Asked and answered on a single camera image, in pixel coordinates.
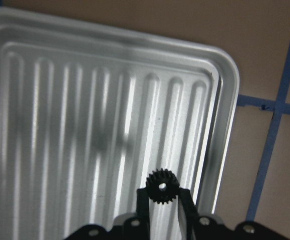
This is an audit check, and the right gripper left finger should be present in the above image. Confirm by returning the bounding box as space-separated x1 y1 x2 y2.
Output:
133 188 150 240

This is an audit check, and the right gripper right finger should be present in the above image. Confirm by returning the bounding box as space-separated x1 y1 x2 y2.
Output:
177 188 198 240

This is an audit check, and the silver ribbed metal tray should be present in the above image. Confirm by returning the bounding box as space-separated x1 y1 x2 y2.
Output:
0 6 239 240

